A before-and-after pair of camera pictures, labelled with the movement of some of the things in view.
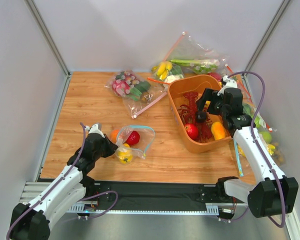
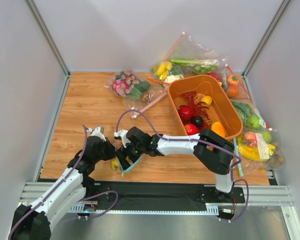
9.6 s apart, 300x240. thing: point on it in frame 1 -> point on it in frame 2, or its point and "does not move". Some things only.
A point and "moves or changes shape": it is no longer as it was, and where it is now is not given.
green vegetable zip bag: (186, 52) does not move
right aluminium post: (274, 23) does not move
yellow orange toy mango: (218, 130) does not move
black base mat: (154, 194) does not move
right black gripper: (211, 102) -> (126, 155)
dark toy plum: (201, 117) -> (197, 120)
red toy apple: (192, 131) does not move
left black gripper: (106, 146) does not move
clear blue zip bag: (135, 138) moves or changes shape
